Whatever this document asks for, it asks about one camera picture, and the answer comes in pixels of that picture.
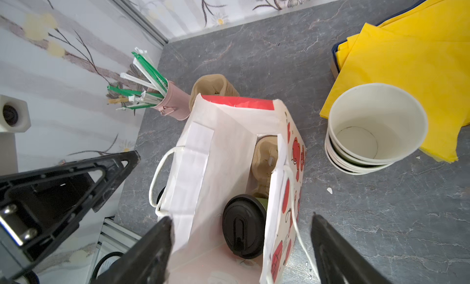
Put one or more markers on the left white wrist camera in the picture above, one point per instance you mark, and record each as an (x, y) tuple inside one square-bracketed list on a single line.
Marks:
[(15, 119)]

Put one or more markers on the stack of black lids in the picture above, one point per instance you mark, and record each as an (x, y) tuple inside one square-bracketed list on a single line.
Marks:
[(161, 194)]

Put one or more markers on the pink metal bucket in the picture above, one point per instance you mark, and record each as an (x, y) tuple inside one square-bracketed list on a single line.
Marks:
[(175, 104)]

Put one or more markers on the stack of paper cups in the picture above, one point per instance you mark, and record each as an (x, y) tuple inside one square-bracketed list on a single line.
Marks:
[(372, 126)]

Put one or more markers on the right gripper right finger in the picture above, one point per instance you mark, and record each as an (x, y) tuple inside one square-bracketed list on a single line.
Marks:
[(338, 262)]

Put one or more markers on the green white paper cup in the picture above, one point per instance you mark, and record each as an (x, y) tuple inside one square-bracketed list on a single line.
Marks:
[(264, 202)]

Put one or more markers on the red white paper bag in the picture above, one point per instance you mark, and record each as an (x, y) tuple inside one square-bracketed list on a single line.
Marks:
[(212, 163)]

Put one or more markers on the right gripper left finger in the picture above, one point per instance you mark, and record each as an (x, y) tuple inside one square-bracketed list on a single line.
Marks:
[(144, 263)]

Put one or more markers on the cardboard napkin tray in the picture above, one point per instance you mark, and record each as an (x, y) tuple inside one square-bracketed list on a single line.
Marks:
[(336, 63)]

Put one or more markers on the single brown pulp carrier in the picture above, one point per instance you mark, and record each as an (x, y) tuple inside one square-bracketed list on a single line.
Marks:
[(264, 160)]

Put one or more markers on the yellow paper napkins stack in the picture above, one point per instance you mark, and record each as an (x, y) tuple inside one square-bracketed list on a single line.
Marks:
[(424, 51)]

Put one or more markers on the brown pulp cup carrier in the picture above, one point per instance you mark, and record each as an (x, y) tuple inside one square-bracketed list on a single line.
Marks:
[(214, 84)]

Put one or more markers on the green and white straws bundle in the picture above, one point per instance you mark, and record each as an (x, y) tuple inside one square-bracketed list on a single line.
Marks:
[(151, 87)]

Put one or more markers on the black plastic cup lid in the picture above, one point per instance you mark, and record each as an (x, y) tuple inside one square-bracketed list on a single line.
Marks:
[(243, 226)]

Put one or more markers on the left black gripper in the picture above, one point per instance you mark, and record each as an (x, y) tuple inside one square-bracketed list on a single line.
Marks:
[(40, 209)]

